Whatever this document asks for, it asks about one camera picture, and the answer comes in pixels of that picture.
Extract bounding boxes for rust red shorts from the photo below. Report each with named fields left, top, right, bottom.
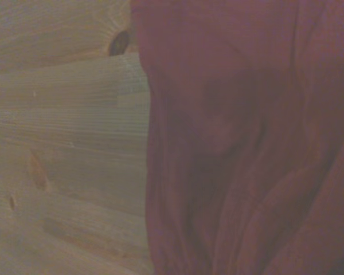
left=130, top=0, right=344, bottom=275

